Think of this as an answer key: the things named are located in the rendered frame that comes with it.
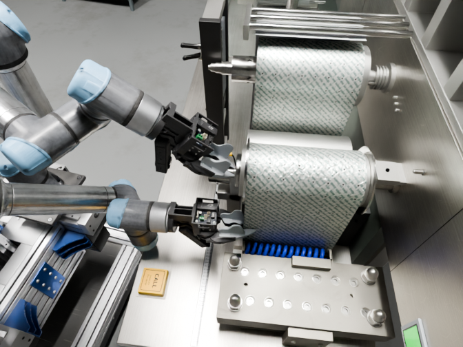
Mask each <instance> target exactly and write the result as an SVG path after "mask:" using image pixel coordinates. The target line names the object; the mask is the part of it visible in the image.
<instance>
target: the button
mask: <svg viewBox="0 0 463 347"><path fill-rule="evenodd" d="M168 275H169V271H168V270H166V269H153V268H146V267H145V268H144V269H143V274H142V277H141V281H140V284H139V287H138V293H139V294H141V295H153V296H160V297H163V296H164V293H165V288H166V284H167V279H168Z"/></svg>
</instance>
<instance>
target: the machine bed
mask: <svg viewBox="0 0 463 347"><path fill-rule="evenodd" d="M252 92H253V83H236V82H232V76H231V75H229V140H227V143H228V144H230V145H232V146H233V150H232V152H231V153H232V154H233V155H234V158H235V160H236V159H237V154H242V151H243V145H246V144H247V132H248V129H250V123H251V103H252ZM205 108H206V104H205V89H204V80H203V64H202V61H199V60H198V62H197V64H196V69H195V72H194V76H193V79H192V83H191V85H190V89H189V93H188V95H187V100H186V103H185V107H184V110H183V114H182V115H183V116H184V117H186V118H188V119H191V118H192V117H193V116H194V115H195V114H196V113H197V112H199V113H201V114H202V115H204V116H205V117H207V113H206V110H205ZM171 157H172V163H171V166H170V168H169V169H168V170H167V173H166V174H165V177H164V179H163V183H162V187H161V191H160V193H159V196H158V200H157V202H168V203H170V202H171V201H173V202H176V203H177V204H178V205H185V206H193V205H194V203H195V202H196V198H211V199H214V194H215V189H216V183H213V182H209V181H208V177H207V176H200V175H198V174H195V173H193V172H192V171H190V170H189V169H188V168H187V167H184V166H183V163H181V162H180V161H178V160H176V159H175V157H174V155H173V154H172V153H171ZM178 229H179V227H178V228H177V230H176V232H175V233H169V232H168V233H158V242H157V244H156V246H155V247H154V248H153V249H151V250H149V251H143V253H142V256H141V260H140V263H139V266H138V270H137V273H136V277H135V280H134V284H133V287H132V292H131V294H130V298H129V302H128V304H127V308H126V311H125V315H124V318H123V323H122V325H121V329H120V333H119V337H118V339H117V344H118V345H120V346H126V347H191V346H190V343H191V338H192V330H193V325H194V318H195V312H196V305H197V300H198V292H199V287H200V279H201V275H202V270H203V262H204V257H205V249H206V247H205V248H201V247H200V246H199V245H197V244H196V243H194V242H192V241H191V240H190V239H189V238H187V237H185V236H184V235H183V234H182V233H180V232H179V231H178ZM234 245H238V246H242V245H243V239H239V240H236V241H233V242H228V243H225V244H214V247H213V252H212V260H211V266H210V271H209V279H208V285H207V294H206V299H205V307H204V313H203V322H202V326H201V332H200V341H199V345H198V347H301V346H290V345H283V344H282V335H283V334H284V333H282V332H276V331H269V330H258V329H251V328H240V327H239V326H235V325H229V324H218V323H217V320H216V314H217V308H218V297H219V291H220V280H221V274H222V268H223V258H224V252H230V253H233V249H234ZM331 253H332V255H333V262H334V263H341V264H352V263H351V256H350V251H349V245H348V246H340V245H335V246H334V247H333V249H332V251H331ZM144 267H146V268H153V269H166V270H172V273H171V277H170V280H169V286H168V290H167V295H166V298H165V299H155V298H148V297H137V296H136V294H137V291H138V287H139V284H140V281H141V276H142V274H143V269H144ZM325 347H376V346H375V341H369V340H363V339H350V340H348V339H336V338H333V342H331V343H330V344H329V345H327V346H325Z"/></svg>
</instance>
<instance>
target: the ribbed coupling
mask: <svg viewBox="0 0 463 347"><path fill-rule="evenodd" d="M395 78H396V66H395V64H394V63H387V64H386V65H384V66H383V65H374V66H373V67H372V68H371V71H370V76H369V82H368V86H369V89H370V90H380V91H381V93H385V94H387V93H389V92H390V91H391V90H392V88H393V85H394V83H395Z"/></svg>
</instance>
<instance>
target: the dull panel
mask: <svg viewBox="0 0 463 347"><path fill-rule="evenodd" d="M341 136H348V137H349V138H350V140H351V144H352V150H354V151H358V150H359V149H360V148H361V147H364V146H365V144H364V138H363V134H362V128H361V124H360V117H359V113H358V107H357V106H353V109H352V111H351V113H350V116H349V119H348V121H347V124H346V125H345V127H344V130H343V133H342V135H341ZM369 208H370V212H371V214H370V216H369V217H368V218H367V220H366V221H365V223H364V224H363V225H362V227H361V228H360V230H359V231H358V232H357V234H356V235H355V237H354V238H353V239H352V241H351V242H350V244H349V251H350V256H351V263H352V264H361V265H364V264H365V263H366V261H367V260H368V259H369V258H370V257H371V256H372V255H373V254H374V253H375V252H376V251H377V250H378V249H379V248H380V246H381V245H382V244H383V243H384V236H383V232H382V226H381V223H380V216H379V213H378V206H377V202H376V198H375V193H374V196H373V200H372V203H371V205H370V207H369Z"/></svg>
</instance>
